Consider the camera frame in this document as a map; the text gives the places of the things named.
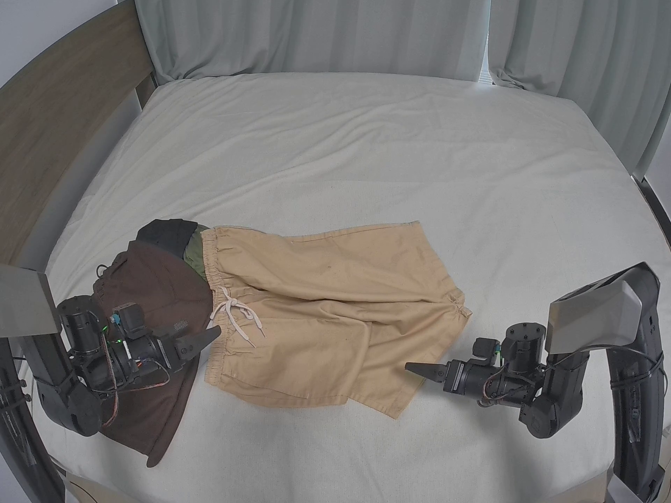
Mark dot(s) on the black garment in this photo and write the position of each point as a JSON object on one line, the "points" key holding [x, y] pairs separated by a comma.
{"points": [[162, 236]]}

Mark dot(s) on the brown shorts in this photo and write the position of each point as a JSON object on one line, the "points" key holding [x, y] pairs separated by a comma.
{"points": [[157, 291]]}

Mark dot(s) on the bed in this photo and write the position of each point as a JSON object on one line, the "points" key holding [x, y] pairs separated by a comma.
{"points": [[367, 150]]}

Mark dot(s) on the green garment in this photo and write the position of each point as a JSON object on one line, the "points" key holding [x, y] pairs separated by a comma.
{"points": [[194, 260]]}

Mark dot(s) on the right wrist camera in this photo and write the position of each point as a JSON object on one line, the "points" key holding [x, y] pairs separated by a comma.
{"points": [[483, 348]]}

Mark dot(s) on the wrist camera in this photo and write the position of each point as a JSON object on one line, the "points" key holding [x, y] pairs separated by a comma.
{"points": [[483, 348], [131, 320]]}

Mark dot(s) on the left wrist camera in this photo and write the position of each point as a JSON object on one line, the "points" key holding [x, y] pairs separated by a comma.
{"points": [[131, 320]]}

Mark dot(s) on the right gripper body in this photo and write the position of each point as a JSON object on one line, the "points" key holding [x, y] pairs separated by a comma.
{"points": [[466, 378]]}

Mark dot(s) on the beige shorts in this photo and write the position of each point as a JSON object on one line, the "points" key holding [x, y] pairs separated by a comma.
{"points": [[335, 302]]}

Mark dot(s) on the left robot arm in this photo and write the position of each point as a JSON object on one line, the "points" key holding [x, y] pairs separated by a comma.
{"points": [[78, 401]]}

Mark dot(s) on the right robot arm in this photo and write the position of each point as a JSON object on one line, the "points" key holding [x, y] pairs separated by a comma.
{"points": [[592, 307]]}

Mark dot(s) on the pale green curtain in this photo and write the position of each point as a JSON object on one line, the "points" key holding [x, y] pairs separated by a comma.
{"points": [[576, 29], [314, 19]]}

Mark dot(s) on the window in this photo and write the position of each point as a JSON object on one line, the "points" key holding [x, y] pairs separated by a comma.
{"points": [[485, 75]]}

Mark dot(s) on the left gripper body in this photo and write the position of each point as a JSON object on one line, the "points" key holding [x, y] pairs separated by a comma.
{"points": [[157, 357]]}

